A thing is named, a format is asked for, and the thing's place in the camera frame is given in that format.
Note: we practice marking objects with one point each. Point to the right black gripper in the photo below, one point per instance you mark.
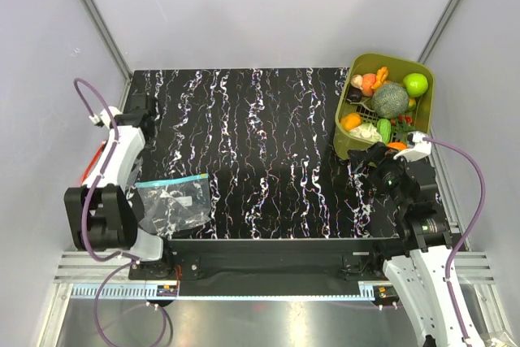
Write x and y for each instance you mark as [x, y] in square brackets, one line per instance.
[379, 154]

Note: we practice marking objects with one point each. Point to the green netted melon toy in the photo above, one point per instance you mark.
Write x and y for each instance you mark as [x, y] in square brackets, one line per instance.
[390, 100]

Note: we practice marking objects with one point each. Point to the olive green plastic basket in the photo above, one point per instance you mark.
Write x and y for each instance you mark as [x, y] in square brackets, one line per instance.
[398, 68]

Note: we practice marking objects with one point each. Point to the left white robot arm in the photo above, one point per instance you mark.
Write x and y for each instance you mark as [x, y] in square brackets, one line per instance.
[99, 214]

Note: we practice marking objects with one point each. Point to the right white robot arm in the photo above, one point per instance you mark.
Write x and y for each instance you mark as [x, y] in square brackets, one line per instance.
[421, 268]

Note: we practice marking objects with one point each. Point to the blue zip clear bag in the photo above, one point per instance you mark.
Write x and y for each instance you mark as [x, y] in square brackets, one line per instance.
[174, 206]

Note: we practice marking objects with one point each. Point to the small orange tangerine toy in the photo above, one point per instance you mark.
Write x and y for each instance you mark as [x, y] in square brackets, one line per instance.
[397, 145]

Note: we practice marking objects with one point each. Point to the green cucumber toy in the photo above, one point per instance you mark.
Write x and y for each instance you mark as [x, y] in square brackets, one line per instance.
[384, 129]

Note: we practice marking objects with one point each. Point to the red berries green sprig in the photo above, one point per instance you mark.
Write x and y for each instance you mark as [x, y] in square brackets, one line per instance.
[402, 126]

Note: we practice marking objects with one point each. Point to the orange fruit toy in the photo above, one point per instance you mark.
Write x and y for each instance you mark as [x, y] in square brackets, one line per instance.
[350, 121]

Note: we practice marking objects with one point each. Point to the bright green apple toy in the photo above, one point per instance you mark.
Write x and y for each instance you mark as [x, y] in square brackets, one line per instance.
[416, 84]

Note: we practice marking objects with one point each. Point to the peach fruit toy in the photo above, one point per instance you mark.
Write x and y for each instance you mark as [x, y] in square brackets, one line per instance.
[367, 82]

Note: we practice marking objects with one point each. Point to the pink garlic bulb toy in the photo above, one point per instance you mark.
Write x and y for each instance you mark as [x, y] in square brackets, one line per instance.
[356, 81]

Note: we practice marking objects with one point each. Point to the orange ginger root toy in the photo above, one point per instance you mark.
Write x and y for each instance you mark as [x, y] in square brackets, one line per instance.
[380, 78]

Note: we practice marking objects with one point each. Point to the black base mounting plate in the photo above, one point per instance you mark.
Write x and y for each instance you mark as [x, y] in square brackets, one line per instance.
[271, 267]

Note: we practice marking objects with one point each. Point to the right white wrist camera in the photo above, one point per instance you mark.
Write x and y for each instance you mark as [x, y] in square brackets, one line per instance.
[418, 147]

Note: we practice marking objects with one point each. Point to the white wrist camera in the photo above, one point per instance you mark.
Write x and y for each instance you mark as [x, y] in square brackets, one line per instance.
[418, 147]
[104, 118]

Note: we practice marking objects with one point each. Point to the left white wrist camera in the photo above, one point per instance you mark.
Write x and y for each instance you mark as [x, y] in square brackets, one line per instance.
[104, 118]

